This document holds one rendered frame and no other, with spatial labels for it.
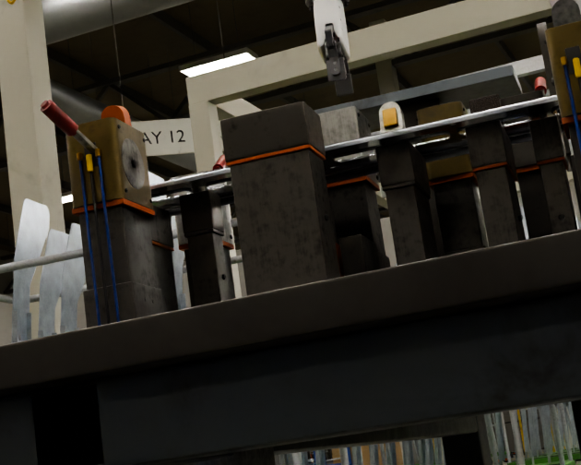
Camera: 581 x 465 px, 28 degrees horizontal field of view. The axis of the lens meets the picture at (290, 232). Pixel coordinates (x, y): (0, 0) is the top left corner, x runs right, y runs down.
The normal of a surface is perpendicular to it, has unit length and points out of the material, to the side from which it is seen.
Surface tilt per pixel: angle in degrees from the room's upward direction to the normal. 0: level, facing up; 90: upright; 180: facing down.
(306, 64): 90
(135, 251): 90
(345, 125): 90
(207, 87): 90
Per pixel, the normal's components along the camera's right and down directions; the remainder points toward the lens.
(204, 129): -0.37, -0.14
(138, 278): 0.94, -0.19
